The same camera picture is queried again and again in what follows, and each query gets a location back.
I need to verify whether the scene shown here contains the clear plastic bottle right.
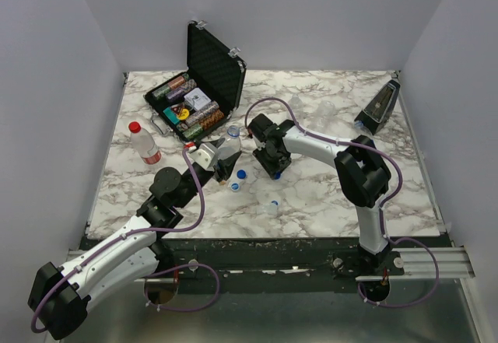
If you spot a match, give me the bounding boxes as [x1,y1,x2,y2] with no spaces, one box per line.
[315,100,335,127]

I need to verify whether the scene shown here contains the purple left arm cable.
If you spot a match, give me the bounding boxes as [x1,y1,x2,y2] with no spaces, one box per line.
[30,144,222,334]

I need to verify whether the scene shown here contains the red label plastic bottle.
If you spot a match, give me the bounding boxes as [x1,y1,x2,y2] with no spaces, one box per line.
[130,126,161,165]

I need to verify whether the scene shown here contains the clear plastic bottle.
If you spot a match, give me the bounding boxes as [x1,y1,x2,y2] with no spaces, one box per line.
[315,100,335,127]
[289,93,304,122]

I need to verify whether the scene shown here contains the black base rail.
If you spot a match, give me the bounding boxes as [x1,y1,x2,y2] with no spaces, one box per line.
[152,235,455,299]

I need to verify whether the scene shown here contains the black poker chip case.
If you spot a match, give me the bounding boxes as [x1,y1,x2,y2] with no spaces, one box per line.
[144,21,247,142]

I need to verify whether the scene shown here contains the pepsi bottle near metronome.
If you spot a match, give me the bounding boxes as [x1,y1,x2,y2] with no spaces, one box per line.
[354,121,373,138]

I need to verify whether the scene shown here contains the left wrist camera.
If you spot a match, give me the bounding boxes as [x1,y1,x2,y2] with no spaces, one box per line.
[190,146,219,171]

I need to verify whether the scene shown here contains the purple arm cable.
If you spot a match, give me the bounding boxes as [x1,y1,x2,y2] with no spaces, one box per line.
[30,144,222,334]
[244,97,440,308]

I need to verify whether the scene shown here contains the blue label pepsi bottle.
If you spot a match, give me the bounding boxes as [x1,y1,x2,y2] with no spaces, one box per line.
[218,125,241,160]

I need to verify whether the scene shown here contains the clear plastic bottle left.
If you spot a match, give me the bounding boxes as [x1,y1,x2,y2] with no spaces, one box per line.
[289,93,304,122]

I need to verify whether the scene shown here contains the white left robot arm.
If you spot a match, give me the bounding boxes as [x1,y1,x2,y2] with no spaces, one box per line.
[28,138,241,340]

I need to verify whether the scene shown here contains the red bottle cap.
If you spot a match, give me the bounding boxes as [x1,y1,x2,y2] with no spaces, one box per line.
[128,121,142,133]

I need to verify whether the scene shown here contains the black metronome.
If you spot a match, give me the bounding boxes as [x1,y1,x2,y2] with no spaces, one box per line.
[354,79,401,135]

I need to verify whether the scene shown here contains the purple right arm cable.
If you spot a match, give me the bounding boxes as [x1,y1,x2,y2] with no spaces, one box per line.
[244,97,440,308]

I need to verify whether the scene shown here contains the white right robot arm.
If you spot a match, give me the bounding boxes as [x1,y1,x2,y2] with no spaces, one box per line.
[248,114,391,275]

